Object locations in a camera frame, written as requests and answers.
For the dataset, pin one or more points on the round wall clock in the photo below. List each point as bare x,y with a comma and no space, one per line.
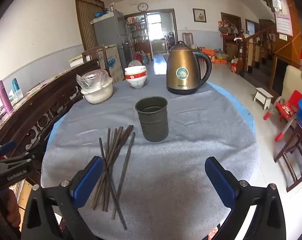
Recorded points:
142,7

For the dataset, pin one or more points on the white plastic basin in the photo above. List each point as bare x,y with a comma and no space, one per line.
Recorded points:
98,96

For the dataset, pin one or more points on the red white ceramic bowl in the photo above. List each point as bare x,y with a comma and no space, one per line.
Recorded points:
136,75
136,82
135,68

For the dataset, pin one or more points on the cream sofa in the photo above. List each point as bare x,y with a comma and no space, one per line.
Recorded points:
295,85

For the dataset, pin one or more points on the small white stool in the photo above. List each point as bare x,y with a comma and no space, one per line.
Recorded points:
262,92

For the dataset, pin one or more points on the dark green chopstick holder cup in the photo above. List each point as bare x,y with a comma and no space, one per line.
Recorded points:
153,122

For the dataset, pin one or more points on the grey table cloth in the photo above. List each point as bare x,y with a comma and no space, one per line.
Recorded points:
178,160

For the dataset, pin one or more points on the orange plastic crate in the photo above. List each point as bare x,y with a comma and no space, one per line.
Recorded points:
209,53

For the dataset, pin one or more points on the gold electric kettle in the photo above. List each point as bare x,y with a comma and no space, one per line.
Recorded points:
183,65

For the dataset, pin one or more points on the red child chair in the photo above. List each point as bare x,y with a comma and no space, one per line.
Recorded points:
288,108

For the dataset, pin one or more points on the wooden stair railing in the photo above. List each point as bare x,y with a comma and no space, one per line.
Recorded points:
260,37

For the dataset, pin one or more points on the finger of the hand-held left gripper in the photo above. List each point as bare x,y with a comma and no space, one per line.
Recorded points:
21,158
6,147

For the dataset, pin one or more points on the cardboard box with blue print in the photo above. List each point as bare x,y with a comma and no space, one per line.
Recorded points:
113,62

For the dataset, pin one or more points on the bunch of dark chopsticks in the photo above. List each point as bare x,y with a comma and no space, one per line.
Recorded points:
113,147

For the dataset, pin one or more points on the clear plastic bag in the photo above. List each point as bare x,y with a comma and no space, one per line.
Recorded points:
93,78

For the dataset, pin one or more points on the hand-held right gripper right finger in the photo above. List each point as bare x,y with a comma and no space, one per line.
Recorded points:
219,180

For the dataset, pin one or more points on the pink wall calendar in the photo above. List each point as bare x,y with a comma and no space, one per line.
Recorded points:
283,22

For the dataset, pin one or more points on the blue water jug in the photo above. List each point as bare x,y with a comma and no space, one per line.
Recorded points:
145,58

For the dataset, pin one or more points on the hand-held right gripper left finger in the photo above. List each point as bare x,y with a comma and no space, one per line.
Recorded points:
87,180

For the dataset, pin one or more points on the person's left hand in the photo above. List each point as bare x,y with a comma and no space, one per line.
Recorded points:
13,207

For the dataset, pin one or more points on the light blue table cover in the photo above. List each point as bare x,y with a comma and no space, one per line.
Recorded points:
52,135

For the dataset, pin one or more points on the brown wooden dining chair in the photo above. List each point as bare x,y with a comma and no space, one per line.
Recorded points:
188,38

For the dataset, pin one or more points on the brown bamboo curtain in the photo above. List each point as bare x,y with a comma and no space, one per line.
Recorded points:
88,22

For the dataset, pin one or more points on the carved wooden chair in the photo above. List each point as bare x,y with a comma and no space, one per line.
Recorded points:
91,55

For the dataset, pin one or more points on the teal thermos bottle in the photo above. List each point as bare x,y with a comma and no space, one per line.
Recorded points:
15,85

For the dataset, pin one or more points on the kitchen shelf with bottles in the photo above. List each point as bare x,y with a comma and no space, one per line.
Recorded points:
138,32

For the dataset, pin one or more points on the grey refrigerator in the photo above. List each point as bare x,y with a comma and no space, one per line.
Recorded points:
108,32

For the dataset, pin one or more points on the dark wooden chair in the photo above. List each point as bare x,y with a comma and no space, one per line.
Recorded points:
293,150

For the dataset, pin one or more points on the framed wall picture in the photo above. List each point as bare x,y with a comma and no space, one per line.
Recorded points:
199,15

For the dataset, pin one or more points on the purple thermos bottle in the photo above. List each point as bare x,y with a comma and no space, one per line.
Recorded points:
5,97

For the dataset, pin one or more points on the white electric fan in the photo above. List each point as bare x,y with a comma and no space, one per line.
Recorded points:
134,63

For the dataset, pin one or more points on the white chest freezer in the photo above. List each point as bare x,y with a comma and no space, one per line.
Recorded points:
76,61

